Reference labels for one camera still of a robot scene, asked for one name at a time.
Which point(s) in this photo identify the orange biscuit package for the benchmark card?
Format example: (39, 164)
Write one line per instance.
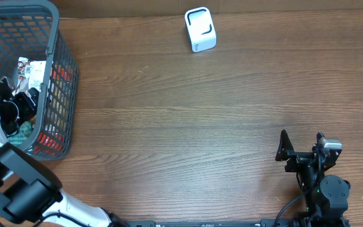
(54, 138)

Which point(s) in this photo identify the white barcode scanner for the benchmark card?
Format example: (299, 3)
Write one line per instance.
(200, 29)

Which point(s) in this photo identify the white brown snack pouch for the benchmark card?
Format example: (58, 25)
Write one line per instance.
(30, 74)

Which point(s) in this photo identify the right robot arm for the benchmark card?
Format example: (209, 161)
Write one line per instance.
(326, 196)

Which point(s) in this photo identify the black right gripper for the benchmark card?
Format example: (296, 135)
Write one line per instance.
(303, 156)

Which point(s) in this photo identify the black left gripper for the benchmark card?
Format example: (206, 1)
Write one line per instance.
(28, 103)

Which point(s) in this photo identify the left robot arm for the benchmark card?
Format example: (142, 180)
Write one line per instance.
(29, 191)

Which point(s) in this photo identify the teal wipes packet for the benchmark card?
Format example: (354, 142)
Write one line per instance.
(23, 134)

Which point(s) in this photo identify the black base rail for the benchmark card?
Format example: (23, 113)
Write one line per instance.
(262, 223)

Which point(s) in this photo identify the grey plastic shopping basket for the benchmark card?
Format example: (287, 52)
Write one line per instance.
(31, 29)

